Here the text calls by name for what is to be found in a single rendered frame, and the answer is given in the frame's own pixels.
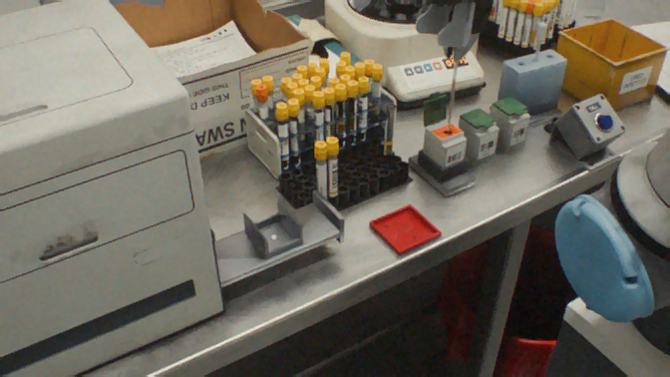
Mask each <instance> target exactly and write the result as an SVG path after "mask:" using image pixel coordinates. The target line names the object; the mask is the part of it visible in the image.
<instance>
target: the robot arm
mask: <svg viewBox="0 0 670 377"><path fill-rule="evenodd" d="M425 1H427V2H429V3H431V4H430V7H429V9H428V10H427V11H426V12H425V13H423V14H422V15H421V16H420V17H419V18H418V19H417V22H416V31H417V32H418V33H420V34H437V35H438V38H437V44H438V45H439V46H440V47H442V48H444V52H445V55H446V57H447V58H449V57H451V56H452V49H453V47H455V53H454V63H455V64H456V63H458V62H460V61H461V59H463V58H464V57H465V56H466V55H467V54H468V52H469V51H470V50H471V48H472V47H473V46H474V44H475V43H476V41H477V39H478V37H479V35H480V33H481V32H483V30H484V28H485V26H486V23H487V21H488V19H489V17H490V15H491V12H492V9H493V6H494V0H425ZM554 237H555V245H556V249H557V253H558V258H559V261H560V264H561V266H562V269H563V271H564V273H565V275H566V277H567V280H568V282H569V283H570V285H571V286H572V288H573V290H574V291H575V292H576V294H577V295H578V296H579V298H580V299H581V300H582V301H583V302H584V303H585V304H586V305H587V306H588V307H589V308H590V309H591V310H592V311H594V312H595V313H596V314H599V315H601V316H602V317H603V318H604V319H606V320H609V321H613V322H628V321H631V322H632V323H633V325H634V326H635V328H636V329H637V330H638V332H639V333H640V334H641V335H642V336H643V337H644V338H645V339H646V340H647V341H648V342H650V343H651V344H652V345H653V346H654V347H655V348H656V349H658V350H659V351H661V352H663V353H664V354H666V355H668V356H670V127H669V129H668V130H667V131H666V132H665V134H664V135H663V136H662V138H661V139H660V140H659V141H658V142H650V143H645V144H642V145H640V146H638V147H636V148H634V149H633V150H632V151H630V152H629V153H628V154H627V155H626V156H625V157H624V158H623V159H622V161H621V162H620V163H619V166H618V167H617V169H616V170H615V171H614V173H613V174H612V175H611V177H610V178H609V179H608V181H607V182H606V184H605V185H604V186H603V187H602V188H601V189H600V190H599V191H597V192H595V193H593V194H590V195H585V194H584V195H579V196H578V197H576V198H575V200H573V201H570V202H568V203H567V204H566V205H565V206H564V207H563V208H561V209H560V211H559V213H558V215H557V218H556V221H555V228H554Z"/></svg>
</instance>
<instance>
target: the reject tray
mask: <svg viewBox="0 0 670 377"><path fill-rule="evenodd" d="M370 227H371V228H372V229H373V230H374V231H375V232H376V234H377V235H378V236H379V237H380V238H381V239H383V240H384V241H385V242H386V243H387V244H388V245H389V246H390V247H391V248H392V249H393V251H394V252H395V253H396V254H397V255H399V256H401V255H403V254H405V253H408V252H410V250H412V249H414V248H417V247H419V246H422V245H424V244H426V243H428V242H430V241H433V240H435V239H438V238H440V237H441V235H442V232H441V231H440V230H438V229H437V228H436V227H435V226H434V225H433V224H432V223H431V222H430V221H428V220H427V219H426V218H425V217H424V216H423V215H422V214H421V213H420V212H419V211H418V210H416V209H415V208H414V207H413V206H411V205H410V204H409V205H407V206H404V207H402V208H400V209H397V210H394V211H392V212H389V213H387V214H385V215H382V216H379V218H377V219H374V220H372V221H370Z"/></svg>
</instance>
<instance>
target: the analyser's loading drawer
mask: <svg viewBox="0 0 670 377"><path fill-rule="evenodd" d="M277 204H278V213H275V214H272V215H270V216H267V217H265V218H264V219H262V220H260V221H256V222H252V221H251V220H250V217H249V216H248V215H247V214H246V213H244V214H243V215H244V225H245V230H243V231H239V232H237V233H234V234H232V235H229V236H228V237H227V238H224V239H221V240H218V241H216V242H215V243H214V247H215V253H216V261H217V266H218V267H219V274H220V281H221V287H222V286H224V285H227V284H229V283H231V282H234V281H237V280H239V279H242V278H244V277H246V276H249V275H251V274H253V273H257V272H259V271H261V270H264V269H266V267H268V266H271V265H274V264H276V263H279V262H281V261H283V260H285V259H288V258H291V257H293V256H296V255H298V254H300V253H303V252H306V251H308V250H311V248H313V247H315V246H318V245H320V244H323V243H326V242H328V241H330V240H333V239H337V240H338V241H339V242H340V243H343V242H344V216H343V215H342V214H341V213H340V212H339V211H338V210H337V209H335V208H334V207H333V206H332V205H331V204H330V203H329V201H328V200H327V199H326V198H325V197H324V196H323V195H322V194H320V193H319V191H318V190H317V189H316V190H314V191H313V203H311V204H309V205H306V206H304V207H301V208H299V209H296V210H294V211H290V210H289V209H288V208H287V207H286V206H285V204H284V203H283V201H282V200H281V199H279V200H278V202H277ZM272 235H276V236H277V239H276V240H271V238H270V236H272Z"/></svg>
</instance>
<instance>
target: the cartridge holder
mask: <svg viewBox="0 0 670 377"><path fill-rule="evenodd" d="M469 161H470V160H469V159H467V158H466V157H465V158H464V159H463V160H462V161H459V162H457V163H454V164H452V165H449V166H446V167H444V168H442V167H441V166H440V165H438V164H437V163H436V162H435V161H433V160H432V159H431V158H429V157H427V155H426V154H425V153H424V152H423V150H419V152H418V153H417V154H416V155H414V156H411V157H410V158H408V164H409V166H410V167H412V168H414V169H415V170H416V171H417V173H419V174H420V175H421V176H422V177H423V178H425V179H426V180H427V181H428V182H430V183H431V184H433V185H434V186H435V187H436V189H438V190H439V191H440V192H441V193H442V194H444V195H445V196H449V195H451V194H453V193H456V192H458V191H460V190H463V189H467V188H468V187H470V186H472V185H474V184H475V183H476V180H477V178H476V177H475V176H474V175H472V174H471V173H470V172H469V170H467V169H468V168H469Z"/></svg>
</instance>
